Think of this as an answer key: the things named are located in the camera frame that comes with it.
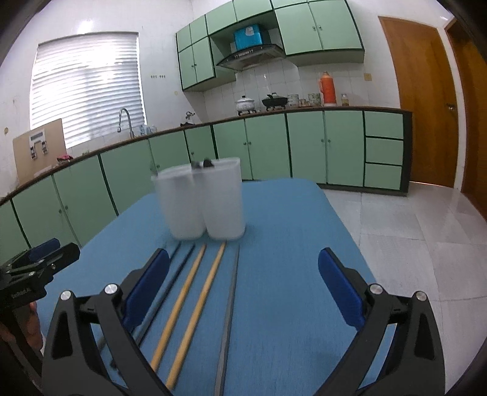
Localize wooden door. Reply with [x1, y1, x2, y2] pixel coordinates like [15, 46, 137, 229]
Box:
[378, 16, 459, 189]
[445, 27, 487, 221]

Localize wooden chopstick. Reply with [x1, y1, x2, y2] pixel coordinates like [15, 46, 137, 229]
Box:
[150, 244, 207, 372]
[165, 242, 228, 387]

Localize white window blind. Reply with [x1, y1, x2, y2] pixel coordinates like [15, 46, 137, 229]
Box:
[30, 31, 147, 149]

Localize orange thermos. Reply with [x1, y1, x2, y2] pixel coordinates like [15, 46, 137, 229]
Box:
[319, 71, 338, 107]

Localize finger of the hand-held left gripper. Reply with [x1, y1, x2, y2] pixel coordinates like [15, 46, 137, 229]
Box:
[46, 243, 81, 273]
[26, 238, 61, 263]

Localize blue box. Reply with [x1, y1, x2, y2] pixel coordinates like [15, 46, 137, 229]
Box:
[233, 23, 264, 51]

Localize person's left hand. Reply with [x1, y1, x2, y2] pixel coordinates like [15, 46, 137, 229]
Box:
[21, 302, 45, 356]

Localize white two-compartment utensil holder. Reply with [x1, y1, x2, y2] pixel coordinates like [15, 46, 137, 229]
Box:
[151, 156, 247, 241]

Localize green cabinet unit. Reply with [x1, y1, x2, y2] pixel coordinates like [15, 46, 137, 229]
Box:
[176, 0, 365, 92]
[0, 107, 413, 263]

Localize white cooking pot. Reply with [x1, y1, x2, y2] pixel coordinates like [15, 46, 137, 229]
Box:
[235, 95, 255, 115]

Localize blue tablecloth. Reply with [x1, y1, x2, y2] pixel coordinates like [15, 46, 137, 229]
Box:
[36, 179, 396, 396]

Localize black wok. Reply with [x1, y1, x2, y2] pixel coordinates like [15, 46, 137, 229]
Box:
[261, 92, 289, 111]

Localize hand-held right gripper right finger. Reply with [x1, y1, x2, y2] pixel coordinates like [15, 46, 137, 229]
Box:
[317, 247, 447, 396]

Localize green upper cabinet unit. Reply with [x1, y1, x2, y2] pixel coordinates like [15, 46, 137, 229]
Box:
[176, 0, 365, 92]

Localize green lower cabinet unit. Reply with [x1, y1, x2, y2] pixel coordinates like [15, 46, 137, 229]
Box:
[0, 107, 413, 263]

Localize metal kitchen faucet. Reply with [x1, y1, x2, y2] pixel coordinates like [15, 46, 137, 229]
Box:
[116, 108, 135, 140]

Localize dark green chopstick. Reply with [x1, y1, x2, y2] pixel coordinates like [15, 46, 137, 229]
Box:
[213, 247, 241, 396]
[110, 244, 196, 370]
[96, 244, 182, 351]

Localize cardboard box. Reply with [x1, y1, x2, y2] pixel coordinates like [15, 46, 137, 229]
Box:
[12, 118, 65, 183]

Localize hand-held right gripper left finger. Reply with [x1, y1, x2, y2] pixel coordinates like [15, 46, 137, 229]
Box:
[41, 248, 179, 396]

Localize range hood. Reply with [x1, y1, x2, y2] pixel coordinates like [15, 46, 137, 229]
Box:
[216, 44, 285, 71]

